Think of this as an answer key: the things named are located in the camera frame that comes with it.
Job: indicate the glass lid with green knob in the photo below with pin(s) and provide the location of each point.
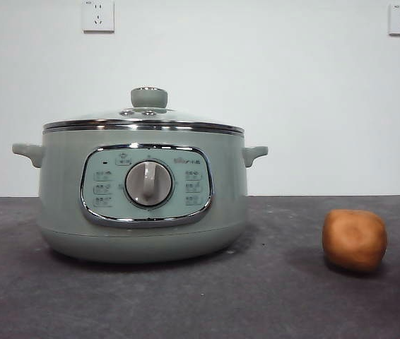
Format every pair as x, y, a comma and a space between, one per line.
148, 98

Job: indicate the brown potato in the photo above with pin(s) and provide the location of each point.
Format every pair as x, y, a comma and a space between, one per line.
354, 240

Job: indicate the pale green electric cooking pot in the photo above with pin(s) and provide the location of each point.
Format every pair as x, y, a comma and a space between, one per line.
62, 183

